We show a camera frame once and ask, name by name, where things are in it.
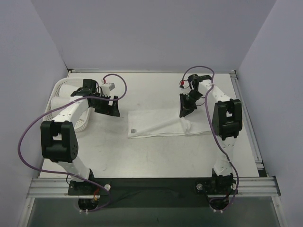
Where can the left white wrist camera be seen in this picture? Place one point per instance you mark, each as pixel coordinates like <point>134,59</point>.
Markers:
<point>107,87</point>

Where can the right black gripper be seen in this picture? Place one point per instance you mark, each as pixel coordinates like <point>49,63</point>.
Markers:
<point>189,103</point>

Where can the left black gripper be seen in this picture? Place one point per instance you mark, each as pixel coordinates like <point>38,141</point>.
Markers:
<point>107,108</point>

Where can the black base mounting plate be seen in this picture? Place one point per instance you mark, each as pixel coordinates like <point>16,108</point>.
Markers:
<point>153,193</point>

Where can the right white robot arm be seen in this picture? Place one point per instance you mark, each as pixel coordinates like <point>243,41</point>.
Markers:
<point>225,117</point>

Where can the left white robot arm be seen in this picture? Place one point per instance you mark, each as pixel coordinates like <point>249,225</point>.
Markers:
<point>58,137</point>

